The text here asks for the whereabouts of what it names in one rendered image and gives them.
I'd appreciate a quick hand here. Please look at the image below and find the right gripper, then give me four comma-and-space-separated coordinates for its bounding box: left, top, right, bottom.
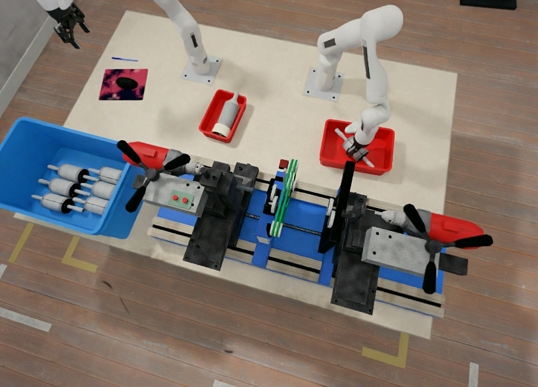
46, 3, 90, 49

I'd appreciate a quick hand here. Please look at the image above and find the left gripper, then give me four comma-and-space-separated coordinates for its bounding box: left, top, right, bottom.
345, 136, 370, 158

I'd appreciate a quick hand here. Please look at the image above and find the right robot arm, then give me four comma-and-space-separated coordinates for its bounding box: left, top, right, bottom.
37, 0, 210, 75

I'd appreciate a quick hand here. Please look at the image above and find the blue plastic crate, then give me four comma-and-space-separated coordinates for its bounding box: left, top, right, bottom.
0, 117, 145, 240

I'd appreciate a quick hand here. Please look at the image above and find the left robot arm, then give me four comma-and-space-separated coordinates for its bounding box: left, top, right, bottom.
315, 5, 403, 145

